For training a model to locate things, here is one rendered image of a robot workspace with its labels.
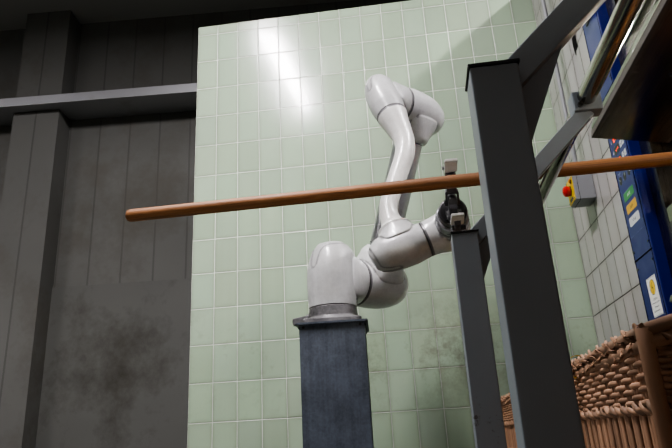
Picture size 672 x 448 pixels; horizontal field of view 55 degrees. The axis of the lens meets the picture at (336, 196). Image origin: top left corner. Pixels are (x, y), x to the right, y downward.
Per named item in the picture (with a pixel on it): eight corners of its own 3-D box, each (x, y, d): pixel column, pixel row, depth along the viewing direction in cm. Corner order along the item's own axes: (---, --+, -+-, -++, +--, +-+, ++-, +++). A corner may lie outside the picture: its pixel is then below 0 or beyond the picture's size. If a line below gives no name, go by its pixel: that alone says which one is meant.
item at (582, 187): (590, 206, 235) (585, 181, 239) (597, 197, 226) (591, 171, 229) (569, 208, 236) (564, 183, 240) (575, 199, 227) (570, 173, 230)
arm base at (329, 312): (296, 333, 213) (296, 316, 215) (363, 328, 212) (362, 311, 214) (289, 324, 196) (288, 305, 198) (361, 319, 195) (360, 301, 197)
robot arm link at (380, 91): (392, 95, 202) (421, 107, 210) (373, 60, 212) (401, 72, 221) (367, 124, 208) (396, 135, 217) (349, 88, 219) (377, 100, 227)
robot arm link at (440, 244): (478, 232, 172) (433, 251, 172) (475, 247, 187) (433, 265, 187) (461, 197, 176) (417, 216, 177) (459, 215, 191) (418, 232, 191)
